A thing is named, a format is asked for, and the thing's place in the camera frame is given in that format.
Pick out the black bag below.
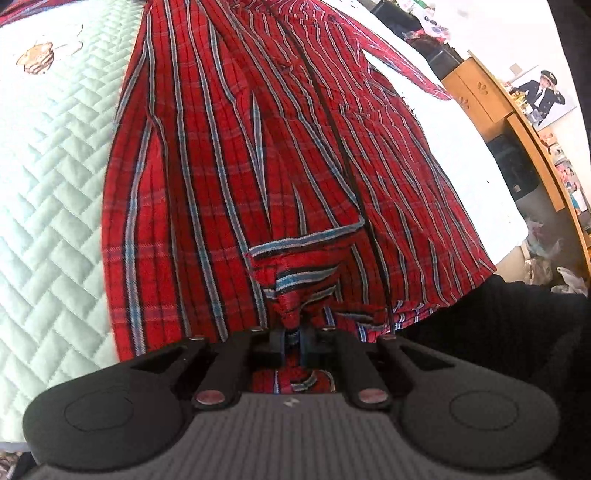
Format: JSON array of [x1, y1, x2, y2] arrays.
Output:
[[369, 0, 409, 19], [425, 39, 464, 80]]

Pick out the green quilted bee bedspread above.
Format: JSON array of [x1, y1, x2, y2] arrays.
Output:
[[0, 0, 529, 444]]

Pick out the black computer tower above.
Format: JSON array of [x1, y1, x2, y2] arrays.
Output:
[[487, 134, 540, 201]]

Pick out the person's black clothing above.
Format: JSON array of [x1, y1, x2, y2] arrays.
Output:
[[402, 274, 591, 416]]

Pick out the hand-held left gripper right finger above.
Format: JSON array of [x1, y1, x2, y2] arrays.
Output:
[[300, 327, 455, 411]]

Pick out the uniformed figure portrait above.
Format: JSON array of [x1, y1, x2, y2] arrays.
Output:
[[508, 66, 578, 130]]

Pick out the wooden desk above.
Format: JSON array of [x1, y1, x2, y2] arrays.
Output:
[[441, 50, 591, 264]]

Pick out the red plaid dress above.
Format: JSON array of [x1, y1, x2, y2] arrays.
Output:
[[0, 0, 497, 395]]

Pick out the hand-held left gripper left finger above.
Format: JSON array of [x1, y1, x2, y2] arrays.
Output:
[[131, 328, 298, 411]]

